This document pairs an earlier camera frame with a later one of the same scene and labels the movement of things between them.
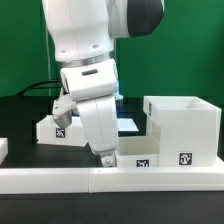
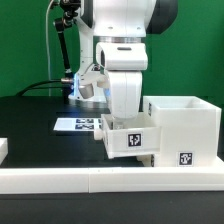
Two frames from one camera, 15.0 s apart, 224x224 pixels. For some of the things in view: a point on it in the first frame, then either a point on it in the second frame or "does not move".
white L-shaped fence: [44, 180] does not move
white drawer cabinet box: [188, 130] does not move
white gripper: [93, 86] → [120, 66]
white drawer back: [49, 133] → [128, 137]
